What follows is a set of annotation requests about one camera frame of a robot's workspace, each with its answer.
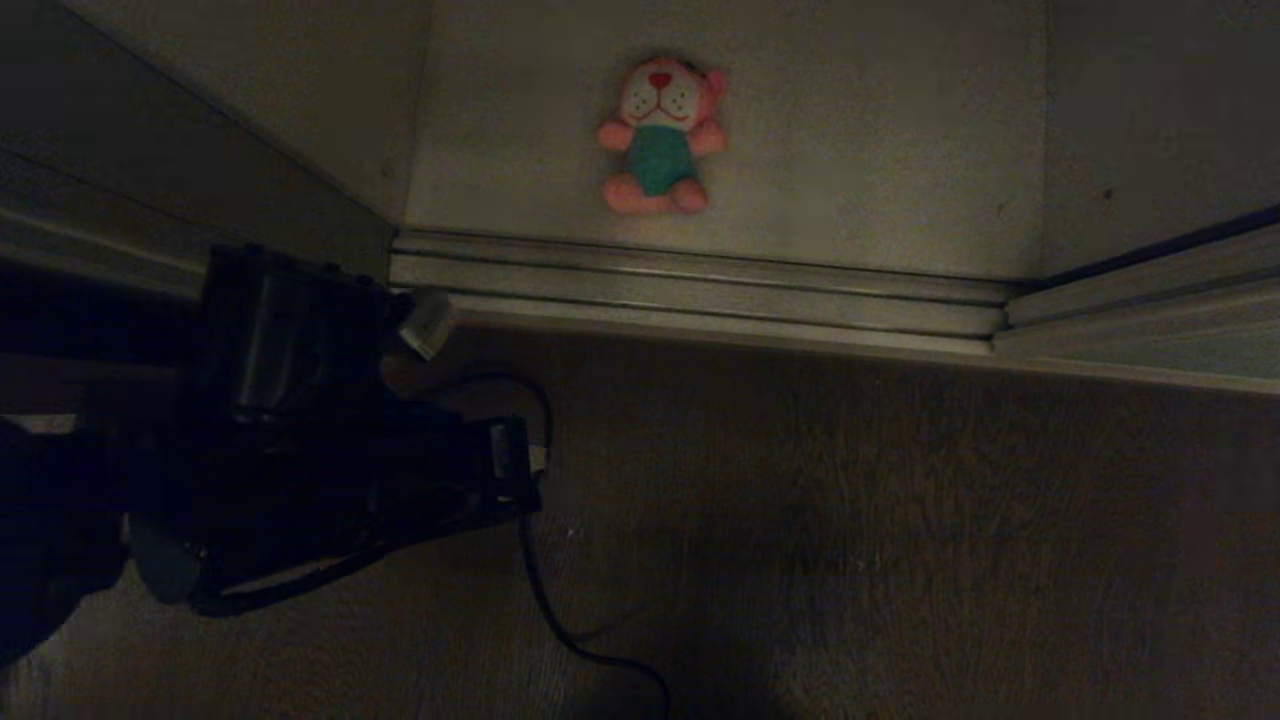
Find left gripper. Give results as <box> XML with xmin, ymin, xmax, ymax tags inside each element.
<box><xmin>198</xmin><ymin>244</ymin><xmax>458</xmax><ymax>423</ymax></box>

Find metal sliding door track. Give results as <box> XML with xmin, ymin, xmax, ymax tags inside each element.
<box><xmin>388</xmin><ymin>228</ymin><xmax>1023</xmax><ymax>357</ymax></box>

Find sliding wardrobe door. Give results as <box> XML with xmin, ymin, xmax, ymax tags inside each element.
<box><xmin>0</xmin><ymin>0</ymin><xmax>399</xmax><ymax>303</ymax></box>
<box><xmin>992</xmin><ymin>205</ymin><xmax>1280</xmax><ymax>397</ymax></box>

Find beige wardrobe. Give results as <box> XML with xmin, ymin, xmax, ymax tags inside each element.
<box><xmin>62</xmin><ymin>0</ymin><xmax>1280</xmax><ymax>291</ymax></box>

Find pink plush bear toy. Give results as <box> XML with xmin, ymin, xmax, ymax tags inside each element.
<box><xmin>596</xmin><ymin>57</ymin><xmax>729</xmax><ymax>216</ymax></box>

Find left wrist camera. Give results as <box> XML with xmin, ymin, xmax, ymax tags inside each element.
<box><xmin>400</xmin><ymin>414</ymin><xmax>548</xmax><ymax>533</ymax></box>

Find black cable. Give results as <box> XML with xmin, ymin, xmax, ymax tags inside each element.
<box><xmin>398</xmin><ymin>372</ymin><xmax>673</xmax><ymax>720</ymax></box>

